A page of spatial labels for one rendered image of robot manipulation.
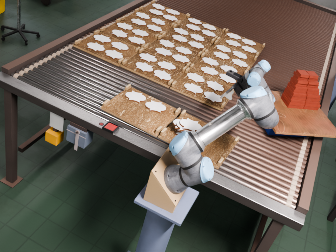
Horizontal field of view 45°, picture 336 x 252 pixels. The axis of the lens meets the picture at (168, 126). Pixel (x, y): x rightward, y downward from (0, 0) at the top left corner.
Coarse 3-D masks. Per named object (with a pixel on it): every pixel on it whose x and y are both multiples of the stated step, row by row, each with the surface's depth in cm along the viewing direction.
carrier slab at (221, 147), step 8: (200, 120) 266; (168, 128) 251; (160, 136) 243; (168, 136) 245; (224, 136) 258; (232, 136) 260; (208, 144) 247; (216, 144) 249; (224, 144) 251; (232, 144) 253; (208, 152) 241; (216, 152) 243; (224, 152) 244; (216, 160) 237; (224, 160) 241; (216, 168) 233
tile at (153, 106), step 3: (147, 102) 267; (150, 102) 267; (153, 102) 268; (156, 102) 269; (159, 102) 270; (147, 105) 264; (150, 105) 265; (153, 105) 265; (156, 105) 266; (159, 105) 267; (162, 105) 268; (147, 108) 263; (150, 108) 262; (153, 108) 263; (156, 108) 263; (159, 108) 264; (162, 108) 265; (165, 108) 266; (153, 111) 262; (156, 111) 262; (159, 111) 261; (162, 111) 264
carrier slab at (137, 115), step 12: (120, 96) 267; (108, 108) 254; (120, 108) 257; (132, 108) 259; (144, 108) 262; (168, 108) 269; (132, 120) 249; (144, 120) 252; (156, 120) 255; (168, 120) 258
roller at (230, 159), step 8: (40, 72) 273; (56, 80) 270; (72, 88) 267; (80, 88) 267; (88, 96) 265; (96, 96) 264; (232, 160) 243; (248, 168) 241; (264, 176) 239; (272, 176) 239; (280, 184) 237; (288, 184) 236; (296, 192) 235
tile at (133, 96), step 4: (128, 92) 271; (132, 92) 272; (136, 92) 273; (128, 96) 267; (132, 96) 268; (136, 96) 269; (140, 96) 270; (144, 96) 272; (132, 100) 266; (136, 100) 266; (140, 100) 267; (144, 100) 268
